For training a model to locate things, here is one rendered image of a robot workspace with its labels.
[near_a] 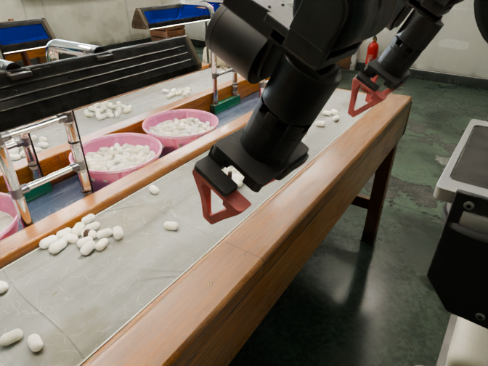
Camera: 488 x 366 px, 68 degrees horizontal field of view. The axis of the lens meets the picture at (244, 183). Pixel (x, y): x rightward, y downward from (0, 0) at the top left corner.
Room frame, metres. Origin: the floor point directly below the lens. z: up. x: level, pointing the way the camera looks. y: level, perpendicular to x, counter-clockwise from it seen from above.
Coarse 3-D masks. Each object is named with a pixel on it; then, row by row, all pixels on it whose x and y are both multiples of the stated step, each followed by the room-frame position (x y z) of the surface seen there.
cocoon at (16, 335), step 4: (8, 332) 0.37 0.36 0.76; (12, 332) 0.37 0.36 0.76; (16, 332) 0.37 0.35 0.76; (20, 332) 0.37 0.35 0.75; (4, 336) 0.36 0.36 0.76; (8, 336) 0.36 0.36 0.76; (12, 336) 0.36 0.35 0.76; (16, 336) 0.36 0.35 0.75; (20, 336) 0.36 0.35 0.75; (0, 340) 0.35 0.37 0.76; (4, 340) 0.35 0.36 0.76; (8, 340) 0.35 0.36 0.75; (12, 340) 0.36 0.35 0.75; (16, 340) 0.36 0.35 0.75; (4, 344) 0.35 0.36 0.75; (8, 344) 0.35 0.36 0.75
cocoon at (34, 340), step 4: (32, 336) 0.36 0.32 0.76; (36, 336) 0.36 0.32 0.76; (28, 340) 0.35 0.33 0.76; (32, 340) 0.35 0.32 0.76; (36, 340) 0.35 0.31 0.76; (40, 340) 0.35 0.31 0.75; (28, 344) 0.35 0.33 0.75; (32, 344) 0.35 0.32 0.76; (36, 344) 0.35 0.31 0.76; (40, 344) 0.35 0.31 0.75; (32, 348) 0.34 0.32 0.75; (36, 348) 0.34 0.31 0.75; (40, 348) 0.34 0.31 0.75
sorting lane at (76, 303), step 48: (336, 96) 1.61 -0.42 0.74; (144, 192) 0.80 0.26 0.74; (192, 192) 0.80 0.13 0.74; (240, 192) 0.80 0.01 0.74; (96, 240) 0.61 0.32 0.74; (144, 240) 0.61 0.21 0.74; (192, 240) 0.61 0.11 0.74; (48, 288) 0.47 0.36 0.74; (96, 288) 0.47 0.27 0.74; (144, 288) 0.47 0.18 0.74; (0, 336) 0.37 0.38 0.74; (48, 336) 0.37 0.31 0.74; (96, 336) 0.37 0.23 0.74
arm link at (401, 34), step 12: (408, 12) 0.71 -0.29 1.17; (420, 12) 0.67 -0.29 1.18; (396, 24) 0.69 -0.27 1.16; (408, 24) 0.67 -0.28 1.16; (420, 24) 0.65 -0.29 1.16; (432, 24) 0.65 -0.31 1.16; (408, 36) 0.66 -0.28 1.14; (420, 36) 0.66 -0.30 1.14; (432, 36) 0.66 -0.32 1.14; (408, 48) 0.67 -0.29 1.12; (420, 48) 0.66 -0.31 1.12
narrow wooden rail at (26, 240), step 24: (240, 120) 1.25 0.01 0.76; (192, 144) 1.04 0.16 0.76; (144, 168) 0.88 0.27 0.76; (168, 168) 0.90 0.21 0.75; (96, 192) 0.76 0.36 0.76; (120, 192) 0.76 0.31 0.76; (48, 216) 0.66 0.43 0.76; (72, 216) 0.66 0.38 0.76; (24, 240) 0.58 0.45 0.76; (0, 264) 0.52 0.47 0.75
